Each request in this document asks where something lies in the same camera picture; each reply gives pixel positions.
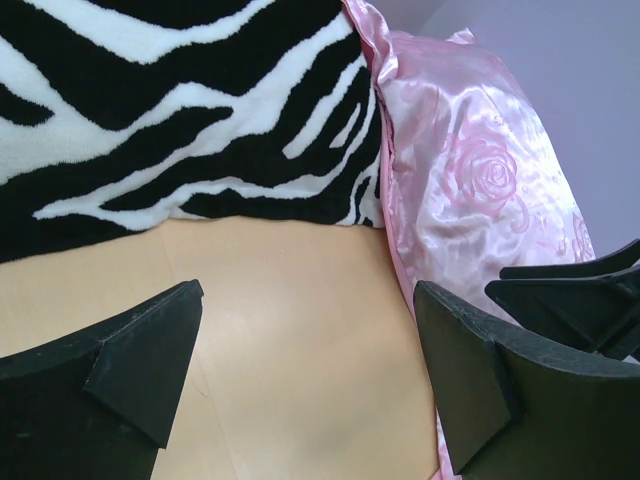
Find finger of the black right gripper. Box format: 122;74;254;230
485;244;639;360

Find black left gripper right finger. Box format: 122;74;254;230
414;281;639;479

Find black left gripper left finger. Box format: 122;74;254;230
1;280;203;480

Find pink pillowcase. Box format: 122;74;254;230
341;0;597;480

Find zebra striped pillow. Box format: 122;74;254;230
1;1;383;262

